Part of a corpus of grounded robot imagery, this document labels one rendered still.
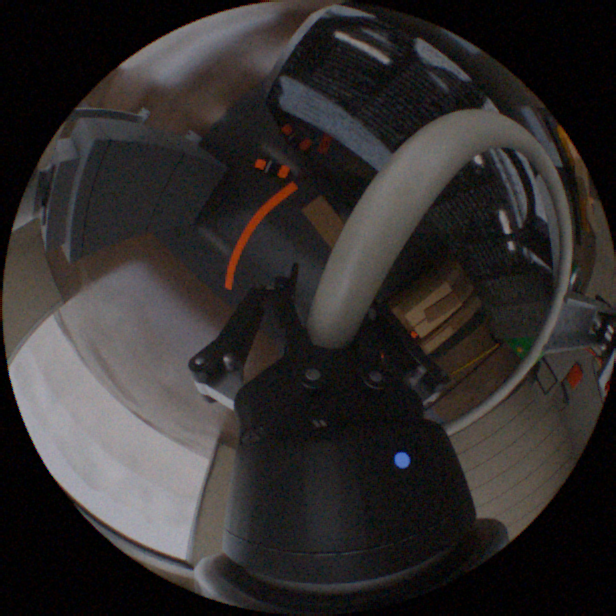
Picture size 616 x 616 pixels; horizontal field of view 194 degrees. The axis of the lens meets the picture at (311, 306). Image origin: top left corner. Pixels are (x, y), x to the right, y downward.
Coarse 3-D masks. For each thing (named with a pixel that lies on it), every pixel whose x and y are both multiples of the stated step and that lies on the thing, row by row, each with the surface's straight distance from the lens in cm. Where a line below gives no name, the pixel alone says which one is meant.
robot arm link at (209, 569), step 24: (480, 528) 7; (504, 528) 7; (456, 552) 6; (480, 552) 5; (216, 576) 6; (240, 576) 6; (264, 576) 6; (408, 576) 5; (432, 576) 5; (456, 576) 5; (240, 600) 5; (264, 600) 5; (288, 600) 5; (312, 600) 5; (336, 600) 5; (360, 600) 5; (384, 600) 4
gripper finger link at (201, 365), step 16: (256, 288) 15; (240, 304) 12; (256, 304) 12; (240, 320) 11; (256, 320) 13; (224, 336) 10; (240, 336) 10; (208, 352) 9; (224, 352) 9; (240, 352) 10; (192, 368) 8; (208, 368) 8; (208, 400) 10
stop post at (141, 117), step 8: (72, 112) 170; (80, 112) 171; (88, 112) 173; (96, 112) 175; (104, 112) 177; (112, 112) 180; (120, 112) 183; (128, 112) 193; (144, 112) 198; (72, 120) 171; (128, 120) 189; (136, 120) 193; (144, 120) 190
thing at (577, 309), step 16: (576, 304) 49; (592, 304) 61; (608, 304) 92; (544, 320) 49; (560, 320) 55; (576, 320) 64; (592, 320) 79; (560, 336) 59; (576, 336) 69; (592, 336) 85; (544, 352) 48
